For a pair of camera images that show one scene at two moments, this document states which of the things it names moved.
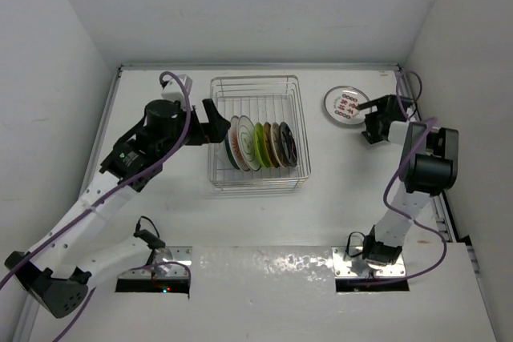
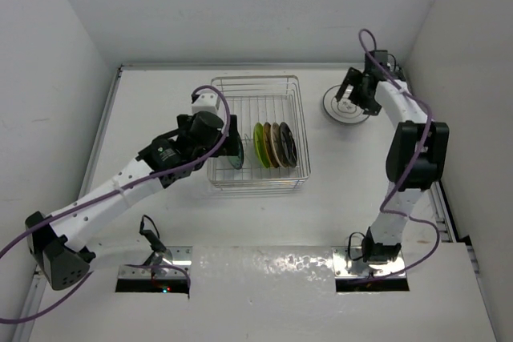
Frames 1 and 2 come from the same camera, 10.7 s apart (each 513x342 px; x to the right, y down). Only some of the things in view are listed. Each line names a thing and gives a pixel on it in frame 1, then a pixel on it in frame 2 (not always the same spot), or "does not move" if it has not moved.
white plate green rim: x=246 y=138 to x=345 y=110
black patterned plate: x=287 y=146 does not move
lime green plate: x=260 y=146 does not move
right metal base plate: x=349 y=262 does not move
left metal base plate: x=173 y=263 does not move
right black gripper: x=371 y=132 to x=353 y=77
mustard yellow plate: x=268 y=145 does not move
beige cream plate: x=276 y=144 does not move
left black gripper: x=212 y=131 to x=229 y=146
